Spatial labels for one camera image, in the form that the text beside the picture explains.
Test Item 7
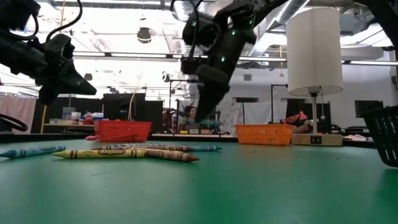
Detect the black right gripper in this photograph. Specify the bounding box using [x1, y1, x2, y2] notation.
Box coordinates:
[195, 30, 247, 123]

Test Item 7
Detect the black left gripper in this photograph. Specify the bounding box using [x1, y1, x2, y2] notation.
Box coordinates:
[0, 30, 98, 106]

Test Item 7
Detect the blue Crayola crayon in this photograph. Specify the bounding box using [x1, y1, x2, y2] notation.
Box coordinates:
[185, 145, 223, 152]
[105, 142, 169, 147]
[0, 145, 67, 159]

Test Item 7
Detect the black curtain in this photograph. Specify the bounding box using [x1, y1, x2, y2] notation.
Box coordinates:
[30, 96, 104, 134]

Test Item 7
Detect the clear plastic bin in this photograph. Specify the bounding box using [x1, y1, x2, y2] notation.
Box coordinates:
[62, 106, 77, 121]

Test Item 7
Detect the person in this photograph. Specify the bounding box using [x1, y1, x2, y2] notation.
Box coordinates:
[281, 111, 313, 134]
[182, 105, 201, 127]

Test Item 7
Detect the floral cloth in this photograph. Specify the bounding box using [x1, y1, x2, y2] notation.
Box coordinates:
[217, 101, 246, 131]

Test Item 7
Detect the pink cloth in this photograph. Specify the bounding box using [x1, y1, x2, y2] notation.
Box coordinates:
[0, 95, 38, 135]

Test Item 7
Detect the white cloth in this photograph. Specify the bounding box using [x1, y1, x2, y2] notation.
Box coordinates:
[243, 101, 289, 125]

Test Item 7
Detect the black partition panel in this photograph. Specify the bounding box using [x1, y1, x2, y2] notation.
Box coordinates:
[102, 92, 164, 123]

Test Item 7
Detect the red plastic basket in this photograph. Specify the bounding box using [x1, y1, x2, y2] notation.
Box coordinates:
[93, 119, 153, 143]

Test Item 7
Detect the orange plastic basket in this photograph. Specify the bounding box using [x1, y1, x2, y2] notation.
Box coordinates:
[234, 124, 294, 146]

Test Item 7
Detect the yellow-green Crayola crayon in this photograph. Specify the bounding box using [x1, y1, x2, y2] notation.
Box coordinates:
[52, 149, 146, 160]

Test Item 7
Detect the red desk lamp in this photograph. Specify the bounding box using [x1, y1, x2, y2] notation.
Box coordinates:
[284, 111, 309, 125]

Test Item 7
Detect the wooden lamp base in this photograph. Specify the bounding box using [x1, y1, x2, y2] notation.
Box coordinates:
[290, 133, 343, 147]

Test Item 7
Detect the metal lamp stem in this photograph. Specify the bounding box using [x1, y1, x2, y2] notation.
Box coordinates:
[307, 86, 321, 135]

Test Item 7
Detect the white lamp shade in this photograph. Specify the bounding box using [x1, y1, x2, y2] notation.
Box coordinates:
[285, 7, 344, 97]

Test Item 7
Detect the pink paper sheet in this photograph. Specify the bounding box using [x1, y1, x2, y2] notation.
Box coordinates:
[343, 133, 371, 142]

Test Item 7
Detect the black monitor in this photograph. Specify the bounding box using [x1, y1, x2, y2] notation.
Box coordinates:
[354, 100, 384, 118]

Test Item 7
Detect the black plastic basket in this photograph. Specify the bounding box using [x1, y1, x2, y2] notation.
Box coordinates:
[356, 105, 398, 169]

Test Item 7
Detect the black metal frame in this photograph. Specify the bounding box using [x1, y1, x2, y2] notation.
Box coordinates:
[169, 79, 218, 134]
[270, 83, 289, 124]

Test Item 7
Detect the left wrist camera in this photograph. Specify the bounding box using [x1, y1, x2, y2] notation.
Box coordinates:
[43, 33, 76, 68]

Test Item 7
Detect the black cable loop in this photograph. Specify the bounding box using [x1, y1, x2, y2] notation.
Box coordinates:
[0, 113, 29, 133]

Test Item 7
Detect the black camera cable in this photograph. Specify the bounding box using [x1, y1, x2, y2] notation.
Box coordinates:
[46, 0, 83, 41]

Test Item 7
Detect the silver air duct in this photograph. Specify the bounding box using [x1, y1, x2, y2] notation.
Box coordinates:
[248, 0, 312, 58]

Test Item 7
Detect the lamp pull chain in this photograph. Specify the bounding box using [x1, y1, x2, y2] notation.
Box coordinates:
[320, 86, 326, 121]

